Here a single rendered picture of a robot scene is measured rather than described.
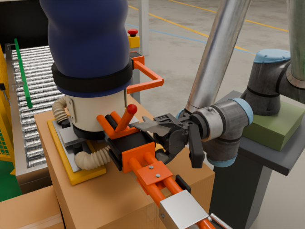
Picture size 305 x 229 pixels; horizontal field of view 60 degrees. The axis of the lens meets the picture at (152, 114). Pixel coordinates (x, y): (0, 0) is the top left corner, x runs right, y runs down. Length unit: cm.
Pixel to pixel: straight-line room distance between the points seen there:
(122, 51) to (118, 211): 40
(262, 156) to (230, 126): 49
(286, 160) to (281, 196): 95
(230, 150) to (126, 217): 36
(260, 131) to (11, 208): 113
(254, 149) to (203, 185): 50
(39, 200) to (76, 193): 59
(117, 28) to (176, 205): 43
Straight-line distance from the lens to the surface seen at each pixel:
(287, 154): 127
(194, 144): 63
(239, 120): 77
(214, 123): 71
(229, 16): 82
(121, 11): 68
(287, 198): 217
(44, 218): 126
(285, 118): 135
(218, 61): 83
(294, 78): 115
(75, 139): 84
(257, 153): 122
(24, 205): 134
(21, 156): 152
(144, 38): 445
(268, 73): 124
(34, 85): 239
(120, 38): 70
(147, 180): 55
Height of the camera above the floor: 148
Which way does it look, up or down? 32 degrees down
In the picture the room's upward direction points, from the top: straight up
